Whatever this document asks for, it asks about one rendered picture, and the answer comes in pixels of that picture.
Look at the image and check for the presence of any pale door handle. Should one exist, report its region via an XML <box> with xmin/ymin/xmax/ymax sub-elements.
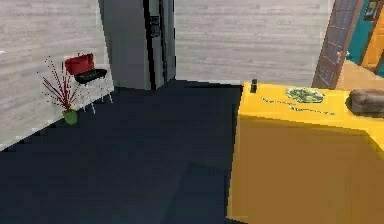
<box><xmin>335</xmin><ymin>49</ymin><xmax>351</xmax><ymax>65</ymax></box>

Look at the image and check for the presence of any brown panelled room door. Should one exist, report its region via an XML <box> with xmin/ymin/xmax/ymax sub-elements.
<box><xmin>311</xmin><ymin>0</ymin><xmax>365</xmax><ymax>90</ymax></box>

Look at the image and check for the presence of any red twig house plant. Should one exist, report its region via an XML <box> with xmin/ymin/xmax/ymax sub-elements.
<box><xmin>37</xmin><ymin>55</ymin><xmax>81</xmax><ymax>126</ymax></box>

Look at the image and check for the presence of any dark grey loaf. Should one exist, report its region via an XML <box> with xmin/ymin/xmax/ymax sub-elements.
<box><xmin>346</xmin><ymin>88</ymin><xmax>384</xmax><ymax>118</ymax></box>

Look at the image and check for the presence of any orange room door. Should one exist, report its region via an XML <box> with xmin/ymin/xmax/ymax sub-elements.
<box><xmin>359</xmin><ymin>6</ymin><xmax>384</xmax><ymax>73</ymax></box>

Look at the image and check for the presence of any grey fridge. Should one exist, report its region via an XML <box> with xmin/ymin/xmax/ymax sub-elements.
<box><xmin>97</xmin><ymin>0</ymin><xmax>177</xmax><ymax>91</ymax></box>

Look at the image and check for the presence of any framed wall picture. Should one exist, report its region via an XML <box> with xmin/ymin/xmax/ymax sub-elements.
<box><xmin>363</xmin><ymin>0</ymin><xmax>384</xmax><ymax>22</ymax></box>

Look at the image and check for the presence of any yellow kitchen counter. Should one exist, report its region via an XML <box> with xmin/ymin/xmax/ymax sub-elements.
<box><xmin>226</xmin><ymin>81</ymin><xmax>384</xmax><ymax>224</ymax></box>

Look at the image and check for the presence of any black fridge handle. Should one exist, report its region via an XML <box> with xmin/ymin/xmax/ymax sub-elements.
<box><xmin>142</xmin><ymin>0</ymin><xmax>157</xmax><ymax>91</ymax></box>

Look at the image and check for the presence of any green patterned plate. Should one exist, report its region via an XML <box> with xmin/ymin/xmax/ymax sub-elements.
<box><xmin>285</xmin><ymin>87</ymin><xmax>326</xmax><ymax>104</ymax></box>

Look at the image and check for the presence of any red and black chair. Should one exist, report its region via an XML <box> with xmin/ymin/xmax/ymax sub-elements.
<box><xmin>63</xmin><ymin>52</ymin><xmax>114</xmax><ymax>115</ymax></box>

